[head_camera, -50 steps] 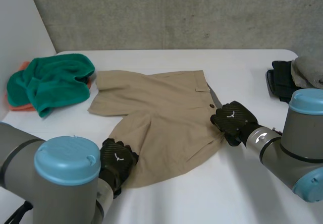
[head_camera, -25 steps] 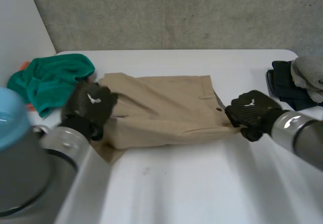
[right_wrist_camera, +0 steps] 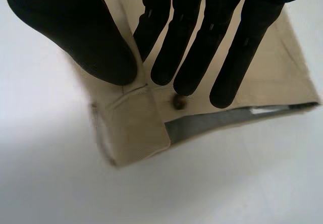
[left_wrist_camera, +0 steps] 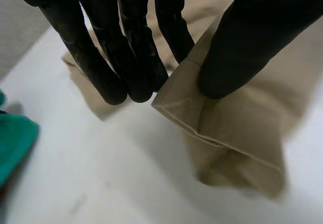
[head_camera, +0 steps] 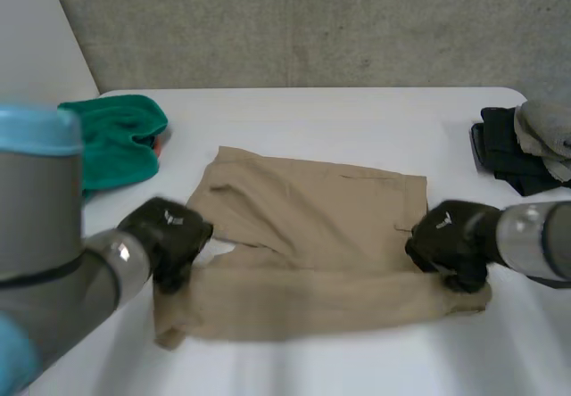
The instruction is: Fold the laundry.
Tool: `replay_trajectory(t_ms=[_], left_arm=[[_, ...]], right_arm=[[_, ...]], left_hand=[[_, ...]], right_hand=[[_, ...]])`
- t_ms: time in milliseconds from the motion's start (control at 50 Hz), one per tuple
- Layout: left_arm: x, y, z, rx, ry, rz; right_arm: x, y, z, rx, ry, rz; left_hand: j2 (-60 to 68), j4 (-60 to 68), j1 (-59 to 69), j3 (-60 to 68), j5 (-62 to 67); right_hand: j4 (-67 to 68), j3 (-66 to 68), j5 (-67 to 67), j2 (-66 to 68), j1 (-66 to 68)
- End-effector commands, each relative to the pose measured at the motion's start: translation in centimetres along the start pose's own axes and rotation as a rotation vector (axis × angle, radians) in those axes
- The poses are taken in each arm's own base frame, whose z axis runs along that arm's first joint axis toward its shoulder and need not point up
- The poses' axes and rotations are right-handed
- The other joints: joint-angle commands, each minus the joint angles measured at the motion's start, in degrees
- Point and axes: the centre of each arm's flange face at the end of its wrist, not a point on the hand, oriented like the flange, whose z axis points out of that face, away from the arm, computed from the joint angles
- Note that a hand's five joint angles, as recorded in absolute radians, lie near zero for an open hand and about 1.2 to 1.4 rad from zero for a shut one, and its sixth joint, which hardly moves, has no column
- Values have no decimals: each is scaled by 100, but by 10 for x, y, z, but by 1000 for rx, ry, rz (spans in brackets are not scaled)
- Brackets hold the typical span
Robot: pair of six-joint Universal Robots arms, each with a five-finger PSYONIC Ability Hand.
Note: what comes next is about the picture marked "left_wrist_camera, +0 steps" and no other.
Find teal towel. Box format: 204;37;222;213
0;89;41;188

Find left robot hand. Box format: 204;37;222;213
7;0;323;106

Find beige shorts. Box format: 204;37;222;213
61;0;323;200

